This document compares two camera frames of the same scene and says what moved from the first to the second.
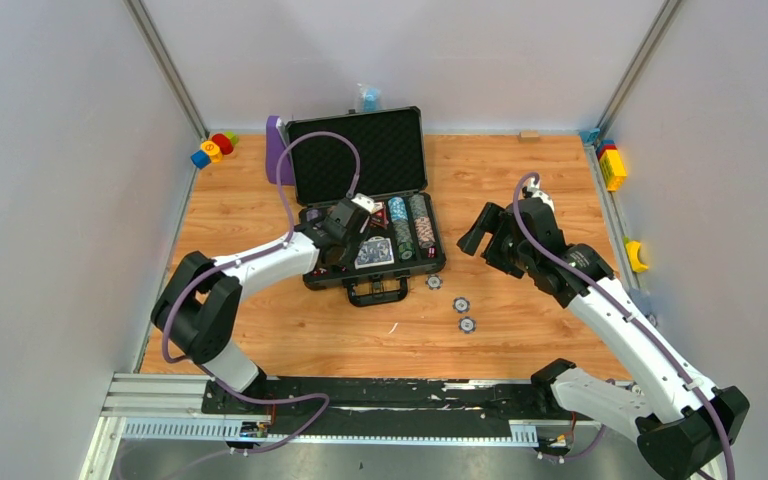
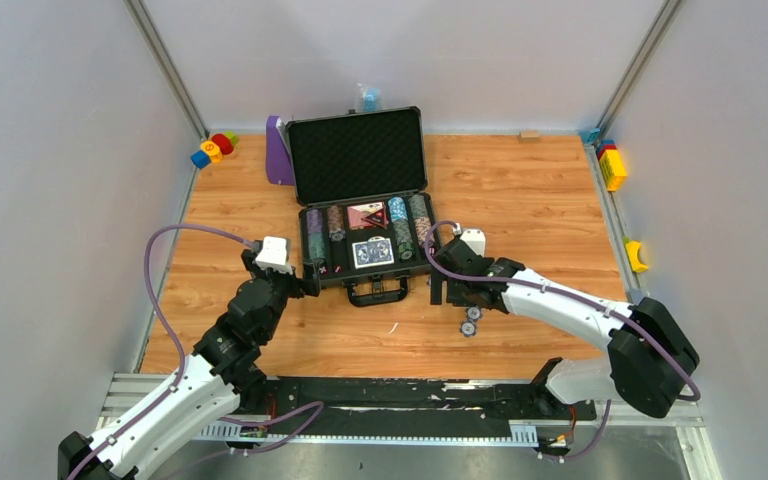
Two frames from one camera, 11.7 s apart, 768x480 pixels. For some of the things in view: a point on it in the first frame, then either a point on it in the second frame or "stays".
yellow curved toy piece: (632, 249) stays
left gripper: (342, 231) -> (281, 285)
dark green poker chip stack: (418, 205) stays
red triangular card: (380, 217) stays
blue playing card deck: (373, 252) stays
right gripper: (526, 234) -> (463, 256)
